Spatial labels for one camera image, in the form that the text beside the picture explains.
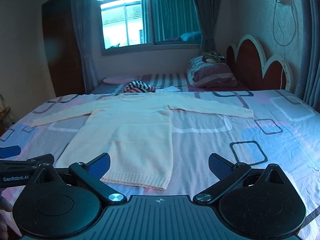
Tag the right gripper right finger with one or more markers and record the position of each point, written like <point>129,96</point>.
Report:
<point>229,176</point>

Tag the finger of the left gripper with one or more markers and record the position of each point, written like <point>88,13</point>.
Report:
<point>11,151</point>
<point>46,158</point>

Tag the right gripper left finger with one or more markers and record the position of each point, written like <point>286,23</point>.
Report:
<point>88,175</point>

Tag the cream knit sweater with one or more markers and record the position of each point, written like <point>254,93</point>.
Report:
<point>135,130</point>

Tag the dark wooden door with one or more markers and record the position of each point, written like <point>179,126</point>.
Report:
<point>61,49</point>

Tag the pink flat pillow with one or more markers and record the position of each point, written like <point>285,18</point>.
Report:
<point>116,80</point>

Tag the striped red navy garment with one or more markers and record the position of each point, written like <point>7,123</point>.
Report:
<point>139,87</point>

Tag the white folded garment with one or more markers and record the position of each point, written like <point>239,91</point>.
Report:
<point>168,89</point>

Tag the striped folded pillow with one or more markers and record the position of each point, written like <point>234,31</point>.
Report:
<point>209,75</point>

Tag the striped purple bed sheet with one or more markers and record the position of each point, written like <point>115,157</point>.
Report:
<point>160,81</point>

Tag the red white heart headboard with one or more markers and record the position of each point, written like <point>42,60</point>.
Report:
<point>248,62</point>

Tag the far right grey curtain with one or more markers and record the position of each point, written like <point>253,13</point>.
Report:
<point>307,87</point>

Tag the grey curtain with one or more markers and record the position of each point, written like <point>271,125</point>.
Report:
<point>207,11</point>
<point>82,23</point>
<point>307,87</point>

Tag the yellow patterned cloth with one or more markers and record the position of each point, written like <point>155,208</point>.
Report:
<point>213,57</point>

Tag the teal cushion on sill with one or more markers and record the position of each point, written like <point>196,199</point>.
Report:
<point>191,36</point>

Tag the left grey curtain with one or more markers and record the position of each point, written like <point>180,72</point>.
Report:
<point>82,23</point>

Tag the window with grey frame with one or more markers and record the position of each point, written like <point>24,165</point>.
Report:
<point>143,24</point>

